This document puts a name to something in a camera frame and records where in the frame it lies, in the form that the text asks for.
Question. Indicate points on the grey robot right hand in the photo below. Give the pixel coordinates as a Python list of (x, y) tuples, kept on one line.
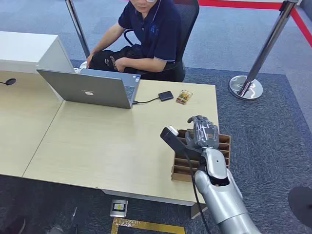
[(203, 134)]

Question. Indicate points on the person's right hand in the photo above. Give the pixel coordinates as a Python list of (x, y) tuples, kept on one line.
[(90, 59)]

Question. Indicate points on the person's left hand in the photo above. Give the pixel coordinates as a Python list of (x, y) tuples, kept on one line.
[(120, 65)]

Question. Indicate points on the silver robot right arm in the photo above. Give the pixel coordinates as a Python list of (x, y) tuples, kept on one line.
[(223, 200)]

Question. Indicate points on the person's left forearm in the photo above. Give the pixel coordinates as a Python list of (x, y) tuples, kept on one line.
[(146, 64)]

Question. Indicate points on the person's right forearm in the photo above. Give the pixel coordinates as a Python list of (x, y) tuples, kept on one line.
[(107, 40)]

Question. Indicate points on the colourful printed card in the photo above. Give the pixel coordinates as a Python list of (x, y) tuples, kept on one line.
[(184, 97)]

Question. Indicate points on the brown wooden slotted card holder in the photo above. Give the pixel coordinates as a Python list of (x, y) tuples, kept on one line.
[(181, 169)]

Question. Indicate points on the person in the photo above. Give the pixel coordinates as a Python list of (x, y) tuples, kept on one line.
[(158, 32)]

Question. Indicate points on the grey laptop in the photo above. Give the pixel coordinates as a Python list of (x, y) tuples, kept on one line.
[(92, 92)]

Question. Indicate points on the white cabinet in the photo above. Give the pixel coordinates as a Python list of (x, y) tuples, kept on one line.
[(26, 48)]

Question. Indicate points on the black mesh office chair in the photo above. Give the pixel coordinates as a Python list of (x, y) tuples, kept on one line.
[(189, 19)]

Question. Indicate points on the black round desk disc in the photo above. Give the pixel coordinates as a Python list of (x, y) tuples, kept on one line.
[(10, 81)]

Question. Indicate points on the yellow floor tape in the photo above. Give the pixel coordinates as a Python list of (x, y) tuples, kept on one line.
[(146, 226)]

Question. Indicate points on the silver floor socket box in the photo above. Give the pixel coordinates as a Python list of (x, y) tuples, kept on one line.
[(118, 208)]

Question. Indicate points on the red barrier belt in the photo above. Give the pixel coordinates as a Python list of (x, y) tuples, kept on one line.
[(302, 27), (239, 4)]

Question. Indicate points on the black round base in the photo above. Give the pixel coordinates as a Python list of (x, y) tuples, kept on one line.
[(302, 205)]

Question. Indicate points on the chrome stanchion post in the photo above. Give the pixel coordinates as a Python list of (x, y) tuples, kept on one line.
[(78, 29), (265, 48)]

